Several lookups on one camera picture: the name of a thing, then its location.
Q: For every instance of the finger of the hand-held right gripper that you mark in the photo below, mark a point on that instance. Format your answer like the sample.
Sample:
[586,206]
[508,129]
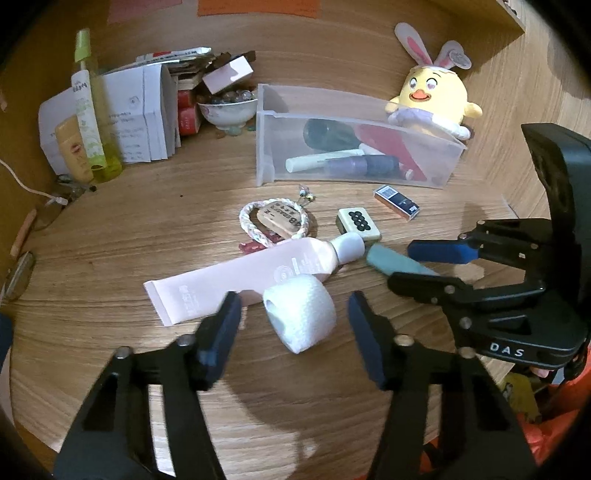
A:
[438,251]
[425,286]

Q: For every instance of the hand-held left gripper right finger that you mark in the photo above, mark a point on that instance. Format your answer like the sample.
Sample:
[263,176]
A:
[367,341]

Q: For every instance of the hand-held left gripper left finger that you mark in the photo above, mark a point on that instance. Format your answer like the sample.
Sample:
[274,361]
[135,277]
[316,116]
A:
[217,341]

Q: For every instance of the teal soft object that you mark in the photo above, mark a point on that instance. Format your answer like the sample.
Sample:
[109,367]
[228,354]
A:
[392,263]

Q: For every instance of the small blue orange box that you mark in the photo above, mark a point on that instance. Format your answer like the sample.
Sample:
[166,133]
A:
[397,202]

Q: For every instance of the white foam roll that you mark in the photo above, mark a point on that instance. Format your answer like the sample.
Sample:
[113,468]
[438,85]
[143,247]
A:
[304,314]

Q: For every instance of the pink cream tube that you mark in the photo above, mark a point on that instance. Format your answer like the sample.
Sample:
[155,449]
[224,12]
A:
[258,277]

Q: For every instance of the mahjong tile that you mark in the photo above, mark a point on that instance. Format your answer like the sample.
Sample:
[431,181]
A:
[359,221]

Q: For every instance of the dark purple bottle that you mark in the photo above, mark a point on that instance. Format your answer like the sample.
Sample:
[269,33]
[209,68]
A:
[369,166]

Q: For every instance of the red foil packet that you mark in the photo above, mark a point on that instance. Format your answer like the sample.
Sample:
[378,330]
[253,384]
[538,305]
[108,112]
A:
[392,147]

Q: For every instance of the white stick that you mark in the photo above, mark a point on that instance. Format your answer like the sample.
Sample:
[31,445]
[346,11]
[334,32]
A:
[369,149]

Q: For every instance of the white squeeze tube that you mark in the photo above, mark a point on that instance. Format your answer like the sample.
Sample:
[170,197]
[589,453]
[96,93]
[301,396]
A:
[314,161]

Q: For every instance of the dark green bottle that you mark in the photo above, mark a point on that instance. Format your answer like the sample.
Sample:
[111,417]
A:
[323,134]

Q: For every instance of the clear plastic storage bin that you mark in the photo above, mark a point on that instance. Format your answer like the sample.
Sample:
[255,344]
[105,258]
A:
[272,138]

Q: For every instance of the small bell charm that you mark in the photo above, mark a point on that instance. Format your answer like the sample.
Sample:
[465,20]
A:
[305,196]

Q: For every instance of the yellow chick plush toy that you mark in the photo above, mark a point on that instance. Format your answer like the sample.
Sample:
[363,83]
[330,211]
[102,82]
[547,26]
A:
[434,92]

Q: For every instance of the eyeglasses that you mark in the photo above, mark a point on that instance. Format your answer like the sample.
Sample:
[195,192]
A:
[21,272]

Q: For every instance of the wooden stick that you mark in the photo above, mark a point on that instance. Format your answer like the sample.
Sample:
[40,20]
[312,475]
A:
[23,233]

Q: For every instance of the red box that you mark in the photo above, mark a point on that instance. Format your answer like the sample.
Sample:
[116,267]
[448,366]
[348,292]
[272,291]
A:
[189,121]
[188,98]

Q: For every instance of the white ceramic bowl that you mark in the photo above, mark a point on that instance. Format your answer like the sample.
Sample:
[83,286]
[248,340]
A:
[228,117]

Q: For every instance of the yellow-green spray bottle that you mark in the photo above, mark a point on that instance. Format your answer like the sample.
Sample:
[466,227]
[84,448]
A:
[105,143]

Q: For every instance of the pile of glass marbles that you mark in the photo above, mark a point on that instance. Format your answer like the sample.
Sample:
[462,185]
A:
[228,97]

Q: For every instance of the white green-print tube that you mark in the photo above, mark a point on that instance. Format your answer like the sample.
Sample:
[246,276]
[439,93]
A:
[85,120]

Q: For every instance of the pink and white box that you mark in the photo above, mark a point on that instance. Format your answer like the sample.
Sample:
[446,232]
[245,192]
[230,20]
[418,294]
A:
[228,74]

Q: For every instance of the stack of papers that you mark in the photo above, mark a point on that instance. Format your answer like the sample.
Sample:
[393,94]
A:
[184,60]

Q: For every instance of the orange paper note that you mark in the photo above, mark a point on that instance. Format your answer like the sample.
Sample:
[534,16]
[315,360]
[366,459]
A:
[258,7]

